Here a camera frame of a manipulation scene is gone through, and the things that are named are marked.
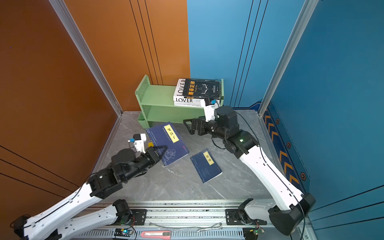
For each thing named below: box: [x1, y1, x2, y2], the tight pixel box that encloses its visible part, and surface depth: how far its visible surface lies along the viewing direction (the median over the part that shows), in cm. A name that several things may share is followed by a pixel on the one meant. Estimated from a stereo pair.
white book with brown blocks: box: [174, 101, 202, 107], surface depth 86 cm
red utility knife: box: [140, 230, 172, 240], surface depth 70 cm
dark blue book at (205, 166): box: [190, 148, 223, 184], surface depth 92 cm
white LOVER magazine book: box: [173, 78, 205, 103], surface depth 85 cm
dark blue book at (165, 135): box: [145, 121, 190, 167], surface depth 68 cm
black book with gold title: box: [182, 78, 221, 98], surface depth 85 cm
